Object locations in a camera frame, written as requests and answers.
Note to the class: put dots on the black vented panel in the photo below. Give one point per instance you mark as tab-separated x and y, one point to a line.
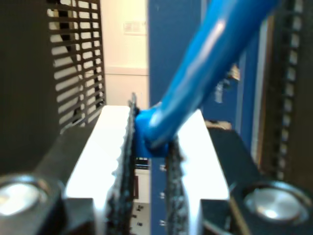
24	73

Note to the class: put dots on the blue network switch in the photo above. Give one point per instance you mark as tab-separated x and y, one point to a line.
159	73

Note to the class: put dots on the black rack frame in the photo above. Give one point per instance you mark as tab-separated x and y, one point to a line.
276	73

